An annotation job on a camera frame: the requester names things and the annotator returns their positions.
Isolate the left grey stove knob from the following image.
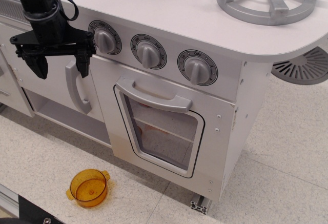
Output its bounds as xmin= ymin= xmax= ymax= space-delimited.
xmin=89 ymin=21 xmax=122 ymax=55

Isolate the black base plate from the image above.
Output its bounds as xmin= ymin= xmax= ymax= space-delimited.
xmin=0 ymin=193 xmax=66 ymax=224

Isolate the grey cabinet door handle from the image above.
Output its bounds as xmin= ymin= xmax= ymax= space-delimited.
xmin=65 ymin=60 xmax=91 ymax=115

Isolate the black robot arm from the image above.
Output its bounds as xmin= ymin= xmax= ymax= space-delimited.
xmin=10 ymin=0 xmax=96 ymax=79

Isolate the grey slotted round drain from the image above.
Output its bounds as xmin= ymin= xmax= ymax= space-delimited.
xmin=271 ymin=47 xmax=327 ymax=85

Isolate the aluminium extrusion foot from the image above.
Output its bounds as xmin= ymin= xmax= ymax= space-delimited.
xmin=190 ymin=193 xmax=212 ymax=215

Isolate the white toy kitchen stove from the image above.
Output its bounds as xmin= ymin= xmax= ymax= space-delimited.
xmin=1 ymin=0 xmax=327 ymax=201

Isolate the white oven door with window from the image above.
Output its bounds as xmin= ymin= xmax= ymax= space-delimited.
xmin=90 ymin=57 xmax=235 ymax=201

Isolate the blue black arm cable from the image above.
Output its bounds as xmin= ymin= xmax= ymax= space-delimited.
xmin=57 ymin=0 xmax=79 ymax=22

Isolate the orange toy food item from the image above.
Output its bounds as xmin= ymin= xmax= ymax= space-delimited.
xmin=134 ymin=103 xmax=169 ymax=135

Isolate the orange transparent toy pot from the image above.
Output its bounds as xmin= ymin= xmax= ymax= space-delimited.
xmin=66 ymin=169 xmax=110 ymax=208

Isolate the middle grey stove knob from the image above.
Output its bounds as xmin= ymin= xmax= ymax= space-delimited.
xmin=130 ymin=34 xmax=167 ymax=70

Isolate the grey stove knob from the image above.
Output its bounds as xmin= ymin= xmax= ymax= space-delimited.
xmin=89 ymin=21 xmax=122 ymax=55
xmin=130 ymin=34 xmax=167 ymax=70
xmin=177 ymin=50 xmax=218 ymax=86

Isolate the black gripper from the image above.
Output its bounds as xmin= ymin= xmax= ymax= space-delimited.
xmin=10 ymin=12 xmax=96 ymax=79

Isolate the white cabinet door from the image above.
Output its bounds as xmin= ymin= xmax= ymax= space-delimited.
xmin=1 ymin=24 xmax=104 ymax=121

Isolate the right grey stove knob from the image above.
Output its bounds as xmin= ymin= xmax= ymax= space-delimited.
xmin=177 ymin=50 xmax=218 ymax=86

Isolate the grey oven door handle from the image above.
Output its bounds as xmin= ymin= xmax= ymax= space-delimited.
xmin=116 ymin=76 xmax=193 ymax=113

